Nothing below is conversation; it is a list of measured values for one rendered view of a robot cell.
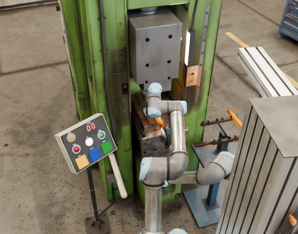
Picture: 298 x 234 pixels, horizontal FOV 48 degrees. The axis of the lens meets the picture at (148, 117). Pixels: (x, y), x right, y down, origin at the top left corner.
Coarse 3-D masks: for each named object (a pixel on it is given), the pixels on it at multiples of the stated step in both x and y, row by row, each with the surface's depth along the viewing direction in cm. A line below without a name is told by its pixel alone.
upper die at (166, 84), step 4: (164, 80) 229; (168, 80) 230; (140, 84) 235; (144, 84) 226; (148, 84) 227; (160, 84) 230; (164, 84) 231; (168, 84) 232; (140, 88) 237; (144, 88) 228; (164, 88) 233; (168, 88) 234
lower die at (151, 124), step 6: (132, 96) 279; (138, 96) 278; (138, 102) 273; (138, 108) 267; (138, 114) 262; (144, 114) 261; (162, 114) 259; (144, 120) 256; (150, 120) 254; (156, 120) 253; (162, 120) 253; (168, 120) 254; (144, 126) 250; (150, 126) 252; (156, 126) 254; (168, 126) 258
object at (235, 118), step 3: (228, 111) 265; (231, 111) 264; (231, 114) 262; (234, 114) 262; (234, 117) 259; (237, 117) 259; (234, 120) 259; (237, 120) 256; (237, 123) 256; (240, 123) 253; (240, 126) 252
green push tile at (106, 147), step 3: (108, 141) 229; (102, 144) 227; (105, 144) 228; (108, 144) 229; (102, 147) 227; (105, 147) 228; (108, 147) 230; (111, 147) 231; (102, 150) 228; (105, 150) 228; (108, 150) 230; (105, 153) 228
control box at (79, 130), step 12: (84, 120) 226; (96, 120) 224; (60, 132) 217; (72, 132) 214; (84, 132) 219; (96, 132) 225; (108, 132) 230; (60, 144) 214; (72, 144) 215; (84, 144) 220; (96, 144) 225; (72, 156) 215; (72, 168) 218; (84, 168) 220
